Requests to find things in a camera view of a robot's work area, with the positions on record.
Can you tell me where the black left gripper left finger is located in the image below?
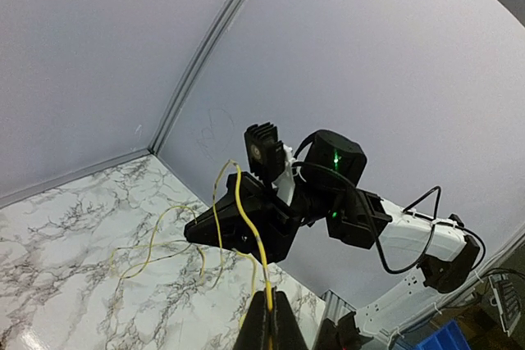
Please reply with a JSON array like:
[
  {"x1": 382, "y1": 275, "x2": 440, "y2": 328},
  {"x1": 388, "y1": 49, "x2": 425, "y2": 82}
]
[{"x1": 235, "y1": 291, "x2": 271, "y2": 350}]

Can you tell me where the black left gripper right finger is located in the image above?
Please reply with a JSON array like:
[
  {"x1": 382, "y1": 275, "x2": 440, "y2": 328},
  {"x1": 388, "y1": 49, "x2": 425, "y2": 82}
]
[{"x1": 270, "y1": 290, "x2": 308, "y2": 350}]

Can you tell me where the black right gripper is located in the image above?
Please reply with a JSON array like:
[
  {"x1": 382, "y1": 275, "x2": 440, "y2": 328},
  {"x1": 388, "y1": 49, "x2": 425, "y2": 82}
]
[{"x1": 184, "y1": 171, "x2": 340, "y2": 263}]

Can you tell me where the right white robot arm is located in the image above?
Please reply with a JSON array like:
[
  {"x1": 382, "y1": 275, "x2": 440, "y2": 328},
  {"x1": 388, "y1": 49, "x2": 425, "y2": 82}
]
[{"x1": 184, "y1": 122, "x2": 485, "y2": 349}]

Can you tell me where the blue plastic bin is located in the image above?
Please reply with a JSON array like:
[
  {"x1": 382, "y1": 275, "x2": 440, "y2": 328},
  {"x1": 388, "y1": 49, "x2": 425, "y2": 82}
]
[{"x1": 414, "y1": 320, "x2": 471, "y2": 350}]

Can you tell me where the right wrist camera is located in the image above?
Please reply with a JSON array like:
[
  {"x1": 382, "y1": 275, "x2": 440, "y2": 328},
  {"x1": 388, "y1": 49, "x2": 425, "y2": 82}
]
[{"x1": 244, "y1": 122, "x2": 295, "y2": 206}]

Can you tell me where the right aluminium corner post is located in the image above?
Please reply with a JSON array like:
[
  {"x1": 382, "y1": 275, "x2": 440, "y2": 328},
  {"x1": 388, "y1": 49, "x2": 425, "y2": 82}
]
[{"x1": 148, "y1": 0, "x2": 246, "y2": 156}]

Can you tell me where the grey equipment outside enclosure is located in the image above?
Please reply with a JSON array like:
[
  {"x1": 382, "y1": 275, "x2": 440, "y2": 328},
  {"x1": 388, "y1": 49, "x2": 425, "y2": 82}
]
[{"x1": 489, "y1": 273, "x2": 523, "y2": 337}]

